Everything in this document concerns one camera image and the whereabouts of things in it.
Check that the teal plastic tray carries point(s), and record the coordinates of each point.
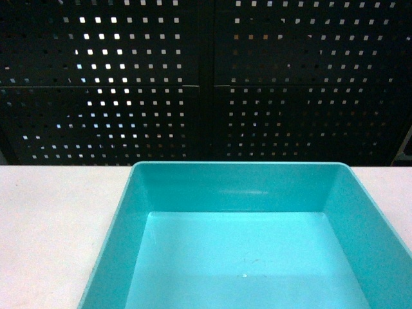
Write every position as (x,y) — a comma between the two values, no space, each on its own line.
(248,235)

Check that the black perforated metal panel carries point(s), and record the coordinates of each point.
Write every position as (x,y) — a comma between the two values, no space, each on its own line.
(118,82)

